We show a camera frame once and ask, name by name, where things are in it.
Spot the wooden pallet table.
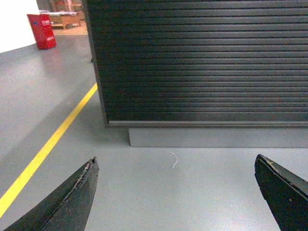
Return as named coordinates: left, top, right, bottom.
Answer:
left=37, top=0, right=85, bottom=29

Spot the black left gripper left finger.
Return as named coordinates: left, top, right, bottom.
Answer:
left=6, top=157, right=99, bottom=231

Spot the black checkout counter cabinet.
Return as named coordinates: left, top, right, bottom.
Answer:
left=84, top=0, right=308, bottom=148

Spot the red fire extinguisher box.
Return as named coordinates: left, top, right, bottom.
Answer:
left=27, top=14, right=56, bottom=50

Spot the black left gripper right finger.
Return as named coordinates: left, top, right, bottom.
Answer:
left=255, top=154, right=308, bottom=231

